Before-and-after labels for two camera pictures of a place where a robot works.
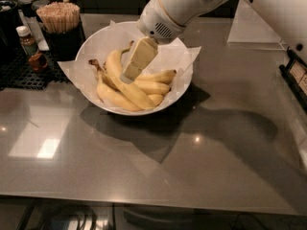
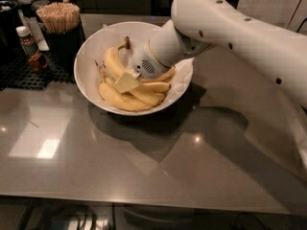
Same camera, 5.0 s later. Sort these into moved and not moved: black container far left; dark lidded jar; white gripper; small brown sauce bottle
Moved: white gripper
Not moved: black container far left; small brown sauce bottle; dark lidded jar
